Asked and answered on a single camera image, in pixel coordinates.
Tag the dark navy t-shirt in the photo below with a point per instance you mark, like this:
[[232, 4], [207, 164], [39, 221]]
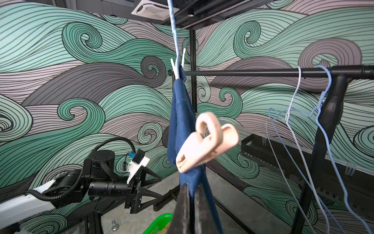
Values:
[[182, 124]]

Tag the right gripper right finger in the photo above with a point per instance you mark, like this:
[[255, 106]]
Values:
[[203, 218]]

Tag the tan yellow t-shirt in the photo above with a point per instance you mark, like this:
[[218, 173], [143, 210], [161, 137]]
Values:
[[165, 229]]

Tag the pink white clothespin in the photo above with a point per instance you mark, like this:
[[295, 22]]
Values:
[[210, 140]]

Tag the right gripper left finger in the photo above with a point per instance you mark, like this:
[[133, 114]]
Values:
[[181, 221]]

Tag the light blue wire hanger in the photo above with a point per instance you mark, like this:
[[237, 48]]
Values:
[[329, 110]]

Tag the black wall cable tray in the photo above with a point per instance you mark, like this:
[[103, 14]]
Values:
[[285, 159]]

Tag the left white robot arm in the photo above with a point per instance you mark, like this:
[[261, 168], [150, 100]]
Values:
[[96, 179]]

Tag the green plastic basket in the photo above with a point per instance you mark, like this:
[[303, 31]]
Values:
[[160, 223]]

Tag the black clothes rack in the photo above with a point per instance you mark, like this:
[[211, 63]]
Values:
[[310, 112]]

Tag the white wire hanger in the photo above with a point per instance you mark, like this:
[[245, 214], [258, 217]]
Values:
[[309, 181]]

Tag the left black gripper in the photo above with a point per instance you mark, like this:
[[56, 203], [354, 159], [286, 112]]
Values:
[[140, 198]]

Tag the silver metal bolt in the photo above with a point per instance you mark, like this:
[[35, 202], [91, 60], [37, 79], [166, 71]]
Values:
[[115, 225]]

